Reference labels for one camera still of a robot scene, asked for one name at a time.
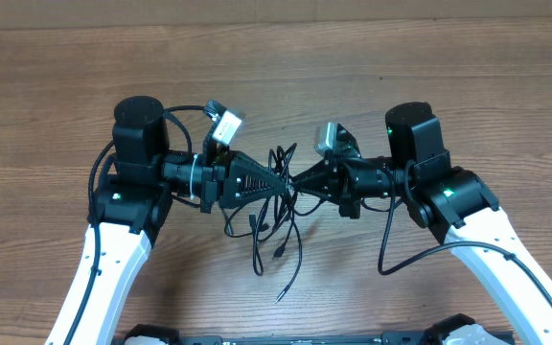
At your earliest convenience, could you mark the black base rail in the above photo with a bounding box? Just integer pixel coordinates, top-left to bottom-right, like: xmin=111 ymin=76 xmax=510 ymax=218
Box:
xmin=112 ymin=313 xmax=516 ymax=345

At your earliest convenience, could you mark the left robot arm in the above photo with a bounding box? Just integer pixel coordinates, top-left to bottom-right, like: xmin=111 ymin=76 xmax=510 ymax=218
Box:
xmin=47 ymin=96 xmax=288 ymax=344

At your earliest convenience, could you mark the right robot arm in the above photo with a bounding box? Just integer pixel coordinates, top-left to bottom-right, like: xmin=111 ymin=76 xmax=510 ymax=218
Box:
xmin=292 ymin=102 xmax=552 ymax=344

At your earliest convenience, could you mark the black USB cable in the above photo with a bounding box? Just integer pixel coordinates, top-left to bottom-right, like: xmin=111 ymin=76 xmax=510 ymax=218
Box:
xmin=221 ymin=142 xmax=325 ymax=277
xmin=274 ymin=210 xmax=304 ymax=304

